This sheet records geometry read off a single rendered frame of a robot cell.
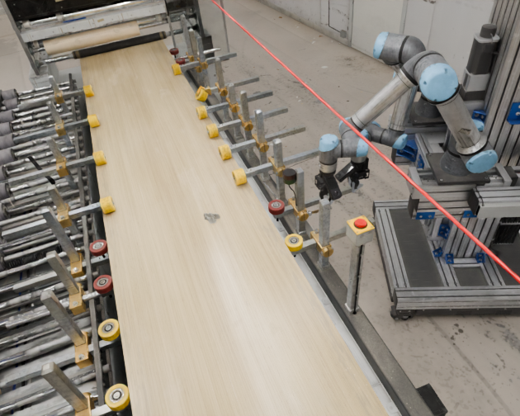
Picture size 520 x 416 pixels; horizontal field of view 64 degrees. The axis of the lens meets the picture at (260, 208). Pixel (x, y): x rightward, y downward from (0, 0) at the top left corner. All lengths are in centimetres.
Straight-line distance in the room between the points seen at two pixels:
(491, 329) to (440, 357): 37
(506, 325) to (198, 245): 187
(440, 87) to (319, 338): 98
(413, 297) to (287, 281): 104
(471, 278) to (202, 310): 168
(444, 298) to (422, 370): 41
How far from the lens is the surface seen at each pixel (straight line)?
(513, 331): 289
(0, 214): 269
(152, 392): 157
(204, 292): 173
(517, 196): 217
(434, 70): 159
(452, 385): 260
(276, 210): 199
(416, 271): 269
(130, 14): 406
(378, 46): 203
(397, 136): 204
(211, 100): 342
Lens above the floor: 227
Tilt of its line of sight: 43 degrees down
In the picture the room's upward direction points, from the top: 7 degrees counter-clockwise
